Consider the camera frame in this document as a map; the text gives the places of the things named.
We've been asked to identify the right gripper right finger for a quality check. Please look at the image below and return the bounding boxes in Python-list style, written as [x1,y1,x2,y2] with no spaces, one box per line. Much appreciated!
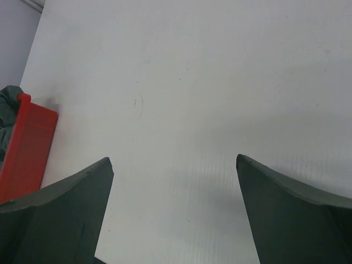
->
[236,155,351,263]

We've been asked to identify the red plastic bin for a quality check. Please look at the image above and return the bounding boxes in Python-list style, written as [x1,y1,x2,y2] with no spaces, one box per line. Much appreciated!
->
[1,93,58,203]

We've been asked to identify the grey t shirt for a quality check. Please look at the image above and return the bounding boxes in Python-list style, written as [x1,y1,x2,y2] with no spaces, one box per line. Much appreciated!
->
[0,85,23,166]

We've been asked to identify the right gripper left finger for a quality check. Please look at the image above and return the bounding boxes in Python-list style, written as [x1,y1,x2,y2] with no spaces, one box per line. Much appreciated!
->
[1,157,114,263]

